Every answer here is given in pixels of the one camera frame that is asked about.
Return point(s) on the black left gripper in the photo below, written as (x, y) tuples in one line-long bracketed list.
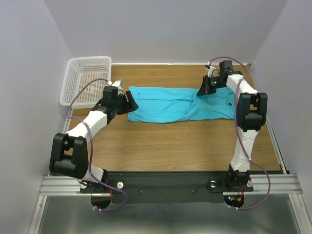
[(124, 104)]

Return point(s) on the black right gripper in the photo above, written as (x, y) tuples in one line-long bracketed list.
[(208, 85)]

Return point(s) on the turquoise blue t shirt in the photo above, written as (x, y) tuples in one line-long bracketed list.
[(166, 105)]

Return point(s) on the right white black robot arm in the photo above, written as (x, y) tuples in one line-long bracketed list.
[(250, 111)]

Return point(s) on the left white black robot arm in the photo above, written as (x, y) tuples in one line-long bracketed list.
[(72, 152)]

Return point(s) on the white perforated plastic basket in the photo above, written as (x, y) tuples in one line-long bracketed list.
[(87, 75)]

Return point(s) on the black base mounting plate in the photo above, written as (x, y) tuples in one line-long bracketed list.
[(167, 187)]

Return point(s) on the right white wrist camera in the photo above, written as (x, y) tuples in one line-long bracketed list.
[(211, 70)]

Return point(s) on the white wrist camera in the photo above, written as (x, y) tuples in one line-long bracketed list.
[(119, 84), (211, 70)]

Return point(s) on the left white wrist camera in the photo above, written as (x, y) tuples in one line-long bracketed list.
[(119, 84)]

